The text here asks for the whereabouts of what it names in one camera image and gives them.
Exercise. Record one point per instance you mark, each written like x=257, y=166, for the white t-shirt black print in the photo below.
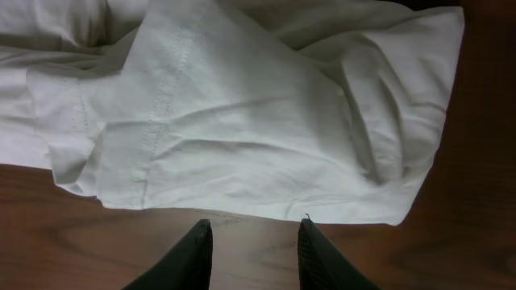
x=274, y=109

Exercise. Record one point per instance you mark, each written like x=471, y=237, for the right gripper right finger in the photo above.
x=322, y=266

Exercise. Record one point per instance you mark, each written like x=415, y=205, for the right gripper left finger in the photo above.
x=186, y=266

